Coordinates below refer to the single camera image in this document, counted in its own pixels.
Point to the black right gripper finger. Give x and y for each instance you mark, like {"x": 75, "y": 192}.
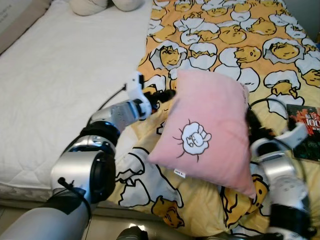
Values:
{"x": 250, "y": 114}

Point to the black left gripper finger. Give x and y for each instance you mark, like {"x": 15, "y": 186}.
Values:
{"x": 167, "y": 94}
{"x": 162, "y": 102}

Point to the pink pillow with cartoon print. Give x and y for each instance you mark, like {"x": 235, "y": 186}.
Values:
{"x": 210, "y": 100}

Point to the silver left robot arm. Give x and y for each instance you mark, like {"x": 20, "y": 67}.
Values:
{"x": 90, "y": 165}

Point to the yellow cartoon egg blanket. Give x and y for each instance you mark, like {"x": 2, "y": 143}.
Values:
{"x": 240, "y": 50}

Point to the white quilted mattress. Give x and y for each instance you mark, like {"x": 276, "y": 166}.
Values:
{"x": 60, "y": 75}

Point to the white plush pillow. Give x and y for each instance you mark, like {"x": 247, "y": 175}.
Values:
{"x": 127, "y": 4}
{"x": 90, "y": 5}

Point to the dark grey robot leg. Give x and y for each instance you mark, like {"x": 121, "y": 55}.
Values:
{"x": 132, "y": 234}

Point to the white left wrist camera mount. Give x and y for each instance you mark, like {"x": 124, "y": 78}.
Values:
{"x": 135, "y": 90}

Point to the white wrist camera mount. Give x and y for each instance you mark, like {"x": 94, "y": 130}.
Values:
{"x": 135, "y": 90}
{"x": 292, "y": 136}

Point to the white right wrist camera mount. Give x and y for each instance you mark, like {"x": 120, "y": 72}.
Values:
{"x": 292, "y": 136}

